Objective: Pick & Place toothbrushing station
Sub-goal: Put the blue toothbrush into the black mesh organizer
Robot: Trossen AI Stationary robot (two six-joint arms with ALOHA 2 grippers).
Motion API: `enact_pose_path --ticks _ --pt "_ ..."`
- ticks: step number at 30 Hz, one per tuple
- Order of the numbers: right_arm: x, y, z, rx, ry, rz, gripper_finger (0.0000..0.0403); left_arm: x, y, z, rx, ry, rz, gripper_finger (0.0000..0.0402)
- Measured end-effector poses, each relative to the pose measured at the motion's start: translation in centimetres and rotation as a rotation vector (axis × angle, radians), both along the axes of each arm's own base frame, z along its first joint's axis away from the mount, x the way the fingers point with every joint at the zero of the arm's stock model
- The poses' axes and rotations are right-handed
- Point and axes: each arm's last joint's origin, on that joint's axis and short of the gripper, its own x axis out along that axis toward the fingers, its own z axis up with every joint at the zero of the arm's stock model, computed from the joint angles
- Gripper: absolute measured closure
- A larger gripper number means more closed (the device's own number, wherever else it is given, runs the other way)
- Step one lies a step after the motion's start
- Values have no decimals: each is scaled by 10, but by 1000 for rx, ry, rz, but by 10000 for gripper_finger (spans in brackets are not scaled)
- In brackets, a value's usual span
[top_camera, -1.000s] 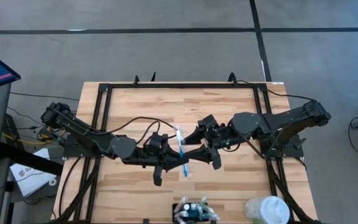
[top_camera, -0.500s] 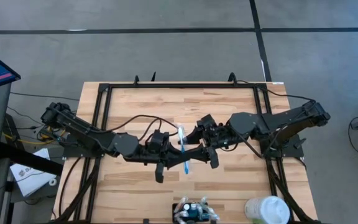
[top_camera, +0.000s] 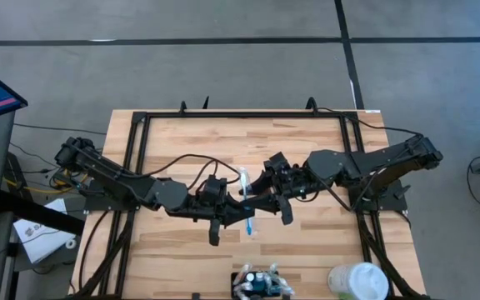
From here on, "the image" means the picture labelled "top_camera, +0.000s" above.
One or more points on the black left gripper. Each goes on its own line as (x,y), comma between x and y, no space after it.
(206,208)

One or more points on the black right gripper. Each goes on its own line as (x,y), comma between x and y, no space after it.
(294,183)

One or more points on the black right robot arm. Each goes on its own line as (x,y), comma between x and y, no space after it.
(390,160)

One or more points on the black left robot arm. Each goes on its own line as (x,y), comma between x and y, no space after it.
(119,179)

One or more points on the small black table clip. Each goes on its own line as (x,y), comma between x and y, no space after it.
(196,296)

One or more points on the white lidded wipes canister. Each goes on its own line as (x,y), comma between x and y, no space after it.
(361,283)

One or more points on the white sticker label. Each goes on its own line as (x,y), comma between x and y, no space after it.
(372,111)

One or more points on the white tape roll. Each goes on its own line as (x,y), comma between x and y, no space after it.
(67,243)

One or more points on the black stand leg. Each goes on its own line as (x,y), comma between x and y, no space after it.
(40,212)

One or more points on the white printed box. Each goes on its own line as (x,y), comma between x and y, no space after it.
(40,241)

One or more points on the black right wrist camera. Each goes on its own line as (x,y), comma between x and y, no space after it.
(278,160)

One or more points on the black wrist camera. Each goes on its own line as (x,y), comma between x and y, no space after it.
(278,160)
(215,185)

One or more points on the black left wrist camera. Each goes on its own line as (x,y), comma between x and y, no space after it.
(215,185)

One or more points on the black metal table frame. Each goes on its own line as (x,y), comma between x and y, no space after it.
(244,114)

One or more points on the black frame bracket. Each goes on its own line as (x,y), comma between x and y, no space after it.
(183,108)
(206,104)
(311,101)

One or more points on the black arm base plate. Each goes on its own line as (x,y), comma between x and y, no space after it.
(394,204)
(98,205)

